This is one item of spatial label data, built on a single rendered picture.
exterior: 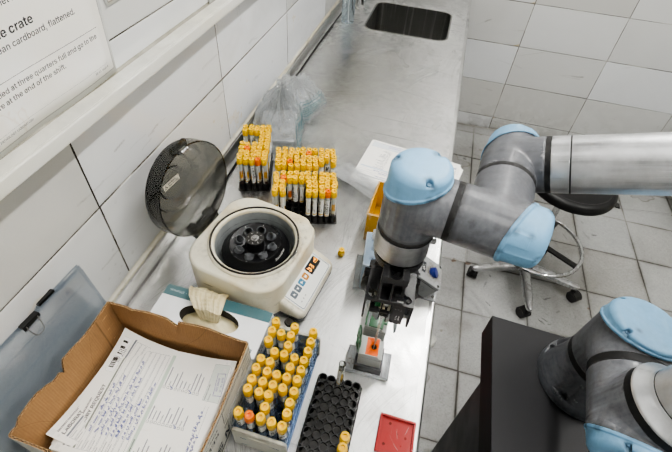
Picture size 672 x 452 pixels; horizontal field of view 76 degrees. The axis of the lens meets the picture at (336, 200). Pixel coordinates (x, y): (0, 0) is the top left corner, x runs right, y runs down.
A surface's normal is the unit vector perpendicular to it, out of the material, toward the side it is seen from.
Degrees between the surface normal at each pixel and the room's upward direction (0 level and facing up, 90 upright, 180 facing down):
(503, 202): 8
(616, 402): 79
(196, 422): 1
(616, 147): 32
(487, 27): 90
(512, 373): 4
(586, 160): 49
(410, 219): 90
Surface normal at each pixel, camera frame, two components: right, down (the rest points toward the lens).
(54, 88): 0.95, 0.29
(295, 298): 0.44, -0.51
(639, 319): 0.17, -0.77
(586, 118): -0.26, 0.66
